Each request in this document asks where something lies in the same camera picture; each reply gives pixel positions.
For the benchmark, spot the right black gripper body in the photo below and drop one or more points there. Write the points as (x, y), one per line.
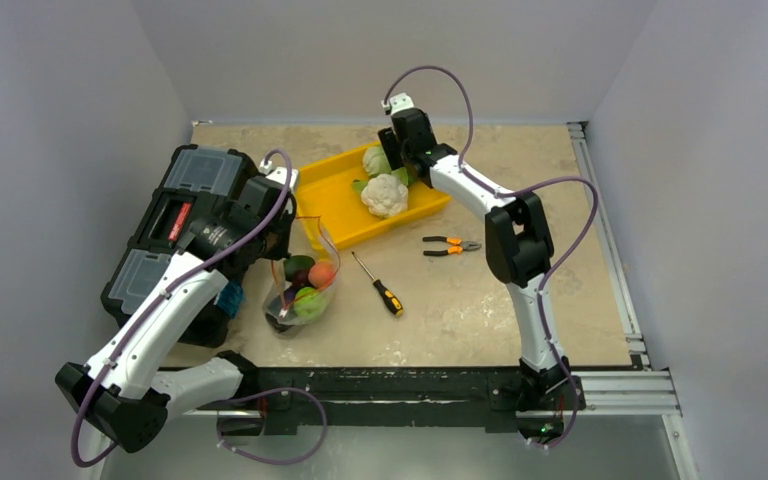
(391, 148)

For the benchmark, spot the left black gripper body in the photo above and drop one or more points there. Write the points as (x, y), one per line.
(276, 239)

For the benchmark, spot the green toy cabbage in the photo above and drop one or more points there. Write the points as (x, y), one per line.
(375, 161)

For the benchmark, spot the dark green toy avocado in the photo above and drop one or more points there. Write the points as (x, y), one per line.
(296, 264)

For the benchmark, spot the dark red toy fruit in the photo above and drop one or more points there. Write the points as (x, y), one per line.
(300, 279)

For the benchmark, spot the clear orange zip bag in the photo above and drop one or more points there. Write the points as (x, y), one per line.
(309, 237)

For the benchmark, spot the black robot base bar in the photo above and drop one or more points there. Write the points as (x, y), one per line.
(495, 399)

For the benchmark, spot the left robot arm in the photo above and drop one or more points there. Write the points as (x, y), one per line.
(121, 391)

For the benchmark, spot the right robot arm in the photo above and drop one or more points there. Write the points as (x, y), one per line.
(518, 244)

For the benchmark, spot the white toy cauliflower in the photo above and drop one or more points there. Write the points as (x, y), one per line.
(386, 195)

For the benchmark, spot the black plastic toolbox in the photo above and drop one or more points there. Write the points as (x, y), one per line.
(198, 182)

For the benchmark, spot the yellow plastic bin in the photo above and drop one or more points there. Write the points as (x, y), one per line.
(327, 201)

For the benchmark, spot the orange black pliers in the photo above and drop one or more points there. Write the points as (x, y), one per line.
(454, 246)

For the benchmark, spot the yellow black screwdriver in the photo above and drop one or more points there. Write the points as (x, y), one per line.
(389, 299)

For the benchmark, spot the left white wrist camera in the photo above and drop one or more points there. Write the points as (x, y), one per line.
(280, 174)

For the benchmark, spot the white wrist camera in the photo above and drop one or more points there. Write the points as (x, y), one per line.
(397, 103)
(280, 174)

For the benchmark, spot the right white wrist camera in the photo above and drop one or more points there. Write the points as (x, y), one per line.
(397, 103)

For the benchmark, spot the aluminium frame rail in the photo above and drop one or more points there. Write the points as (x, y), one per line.
(641, 391)

